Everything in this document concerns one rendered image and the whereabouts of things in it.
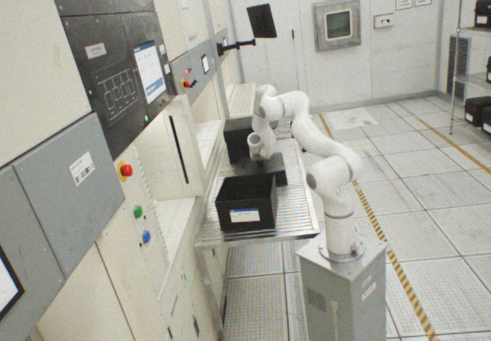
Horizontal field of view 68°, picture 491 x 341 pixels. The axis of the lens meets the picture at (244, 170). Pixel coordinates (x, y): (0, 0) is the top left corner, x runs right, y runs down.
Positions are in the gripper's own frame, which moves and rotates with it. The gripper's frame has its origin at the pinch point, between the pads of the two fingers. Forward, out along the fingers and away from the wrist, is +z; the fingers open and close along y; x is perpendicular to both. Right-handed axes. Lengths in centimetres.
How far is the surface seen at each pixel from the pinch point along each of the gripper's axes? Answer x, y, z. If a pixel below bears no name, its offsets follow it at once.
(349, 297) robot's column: 84, -30, -52
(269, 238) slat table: 55, -2, -36
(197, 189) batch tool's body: 21.6, 34.2, -25.5
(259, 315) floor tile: 89, 14, 36
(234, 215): 41, 14, -37
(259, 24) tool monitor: -138, -12, 37
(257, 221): 45, 3, -35
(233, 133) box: -28.1, 16.5, 13.6
